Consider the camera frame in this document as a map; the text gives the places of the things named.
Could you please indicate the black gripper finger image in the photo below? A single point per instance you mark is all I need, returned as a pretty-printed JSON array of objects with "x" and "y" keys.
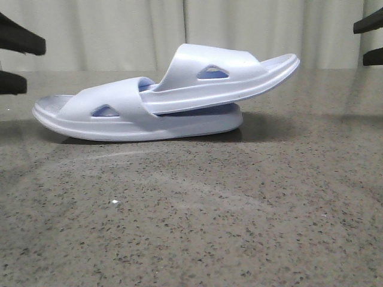
[
  {"x": 371, "y": 22},
  {"x": 16, "y": 38},
  {"x": 12, "y": 83},
  {"x": 373, "y": 57}
]

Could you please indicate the light blue slipper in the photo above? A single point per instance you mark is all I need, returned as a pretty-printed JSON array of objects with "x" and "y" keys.
[
  {"x": 201, "y": 76},
  {"x": 116, "y": 112}
]

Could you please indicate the beige pleated curtain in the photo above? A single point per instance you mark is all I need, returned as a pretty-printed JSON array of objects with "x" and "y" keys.
[{"x": 143, "y": 35}]

